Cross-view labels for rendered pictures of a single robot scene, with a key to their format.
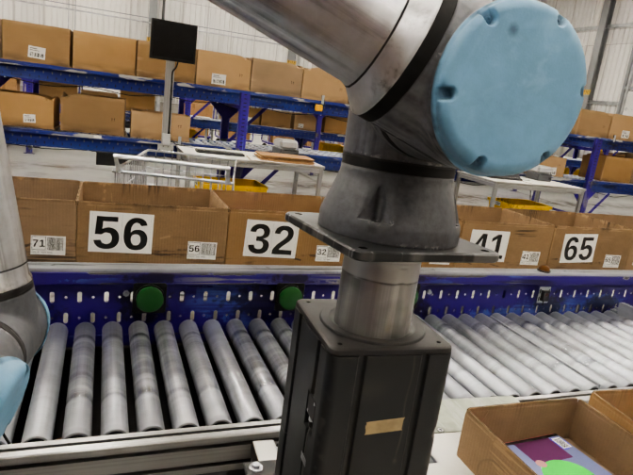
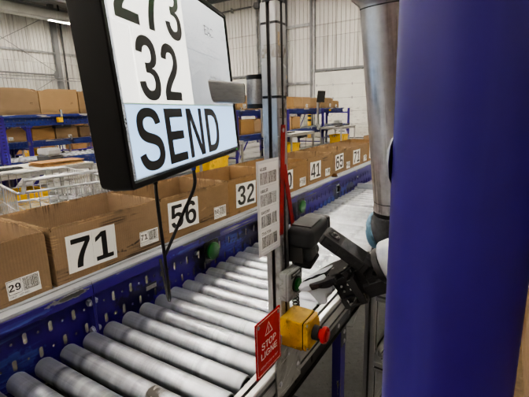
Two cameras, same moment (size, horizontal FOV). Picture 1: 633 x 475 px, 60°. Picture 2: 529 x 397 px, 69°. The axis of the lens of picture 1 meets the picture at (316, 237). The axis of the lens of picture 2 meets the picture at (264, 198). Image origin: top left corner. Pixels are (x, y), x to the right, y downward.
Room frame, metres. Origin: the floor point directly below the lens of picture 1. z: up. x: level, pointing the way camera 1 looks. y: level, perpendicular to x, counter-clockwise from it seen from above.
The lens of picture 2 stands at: (0.08, 1.08, 1.34)
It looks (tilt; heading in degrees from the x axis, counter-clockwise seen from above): 13 degrees down; 324
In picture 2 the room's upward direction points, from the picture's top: 2 degrees counter-clockwise
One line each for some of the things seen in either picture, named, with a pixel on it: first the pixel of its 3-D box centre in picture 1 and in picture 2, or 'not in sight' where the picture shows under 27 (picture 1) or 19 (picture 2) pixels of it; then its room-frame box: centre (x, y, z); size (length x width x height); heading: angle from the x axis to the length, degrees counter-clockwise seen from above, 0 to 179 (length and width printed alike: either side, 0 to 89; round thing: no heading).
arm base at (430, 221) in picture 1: (393, 195); not in sight; (0.74, -0.09, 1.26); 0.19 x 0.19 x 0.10
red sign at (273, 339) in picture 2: not in sight; (275, 334); (0.70, 0.62, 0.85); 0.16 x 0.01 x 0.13; 112
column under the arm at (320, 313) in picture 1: (353, 420); not in sight; (0.74, -0.09, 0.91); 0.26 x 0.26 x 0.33; 19
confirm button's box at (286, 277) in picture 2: not in sight; (291, 282); (0.72, 0.55, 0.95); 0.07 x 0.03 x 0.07; 112
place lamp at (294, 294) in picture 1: (290, 298); not in sight; (1.51, 0.05, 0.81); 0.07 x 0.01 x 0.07; 112
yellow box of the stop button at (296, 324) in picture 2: not in sight; (309, 320); (0.71, 0.51, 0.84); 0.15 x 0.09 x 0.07; 112
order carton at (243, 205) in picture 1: (278, 227); (229, 188); (1.71, 0.12, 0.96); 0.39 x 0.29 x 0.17; 112
